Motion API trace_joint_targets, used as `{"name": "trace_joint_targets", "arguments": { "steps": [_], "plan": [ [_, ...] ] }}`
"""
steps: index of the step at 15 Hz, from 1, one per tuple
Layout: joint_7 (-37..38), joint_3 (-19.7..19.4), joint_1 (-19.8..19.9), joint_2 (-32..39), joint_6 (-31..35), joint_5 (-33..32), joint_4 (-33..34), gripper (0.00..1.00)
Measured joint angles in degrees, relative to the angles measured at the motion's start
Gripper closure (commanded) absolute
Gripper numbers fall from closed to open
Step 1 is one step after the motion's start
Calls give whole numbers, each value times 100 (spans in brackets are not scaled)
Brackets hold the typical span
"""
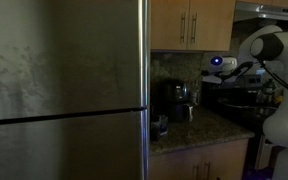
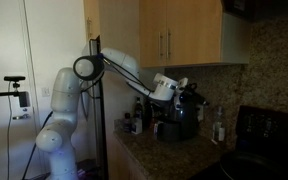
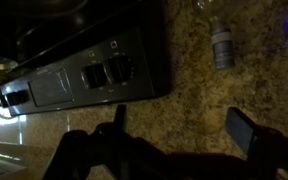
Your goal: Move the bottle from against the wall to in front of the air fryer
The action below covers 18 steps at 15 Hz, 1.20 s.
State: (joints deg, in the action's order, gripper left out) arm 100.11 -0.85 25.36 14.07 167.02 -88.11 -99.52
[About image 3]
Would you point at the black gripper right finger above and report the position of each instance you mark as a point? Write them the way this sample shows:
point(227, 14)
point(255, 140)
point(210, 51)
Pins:
point(240, 131)

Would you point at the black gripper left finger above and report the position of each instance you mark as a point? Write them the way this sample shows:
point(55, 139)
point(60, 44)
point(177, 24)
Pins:
point(120, 118)

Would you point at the clear bottle with white label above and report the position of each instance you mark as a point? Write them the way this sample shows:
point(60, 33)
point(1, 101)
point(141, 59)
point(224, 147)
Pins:
point(222, 48)

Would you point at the black stove with knobs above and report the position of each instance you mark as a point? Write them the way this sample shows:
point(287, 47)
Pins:
point(84, 50)

